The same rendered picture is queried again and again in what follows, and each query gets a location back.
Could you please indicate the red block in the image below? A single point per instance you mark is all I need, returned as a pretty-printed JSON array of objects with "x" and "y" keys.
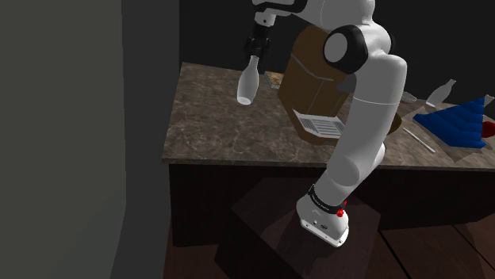
[{"x": 489, "y": 129}]

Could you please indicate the small grey dish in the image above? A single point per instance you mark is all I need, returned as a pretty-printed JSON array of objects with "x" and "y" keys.
[{"x": 409, "y": 97}]

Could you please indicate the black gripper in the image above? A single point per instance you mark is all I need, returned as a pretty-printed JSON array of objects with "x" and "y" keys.
[{"x": 260, "y": 36}]

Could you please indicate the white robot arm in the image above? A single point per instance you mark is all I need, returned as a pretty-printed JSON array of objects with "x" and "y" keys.
[{"x": 371, "y": 116}]

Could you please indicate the small patterned flat box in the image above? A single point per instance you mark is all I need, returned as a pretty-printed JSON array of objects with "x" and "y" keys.
[{"x": 274, "y": 79}]

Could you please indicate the dark counter cabinet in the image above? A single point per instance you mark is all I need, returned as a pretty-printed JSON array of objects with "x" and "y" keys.
[{"x": 232, "y": 201}]

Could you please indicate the thin white stick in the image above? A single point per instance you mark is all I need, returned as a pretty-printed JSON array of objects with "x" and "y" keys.
[{"x": 419, "y": 140}]

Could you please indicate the brown cardboard box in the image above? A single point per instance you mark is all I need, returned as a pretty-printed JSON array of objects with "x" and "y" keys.
[{"x": 309, "y": 89}]

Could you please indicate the white bottle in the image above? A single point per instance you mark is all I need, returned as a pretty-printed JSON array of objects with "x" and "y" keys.
[
  {"x": 247, "y": 83},
  {"x": 439, "y": 94}
]

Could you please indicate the blue stepped block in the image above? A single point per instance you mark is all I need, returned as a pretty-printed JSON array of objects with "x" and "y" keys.
[{"x": 458, "y": 123}]

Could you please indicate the dark robot stand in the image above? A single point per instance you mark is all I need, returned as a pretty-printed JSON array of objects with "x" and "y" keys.
[{"x": 267, "y": 231}]

